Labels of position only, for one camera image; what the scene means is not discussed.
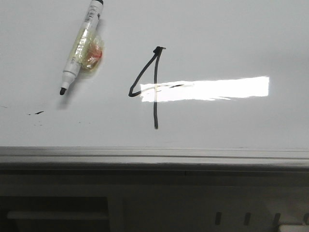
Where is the white whiteboard marker with tape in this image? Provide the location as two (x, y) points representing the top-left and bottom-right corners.
(59, 0), (104, 96)

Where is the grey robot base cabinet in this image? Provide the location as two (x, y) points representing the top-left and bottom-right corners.
(0, 170), (309, 232)

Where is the white whiteboard with metal frame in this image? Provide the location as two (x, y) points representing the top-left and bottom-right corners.
(0, 0), (309, 170)

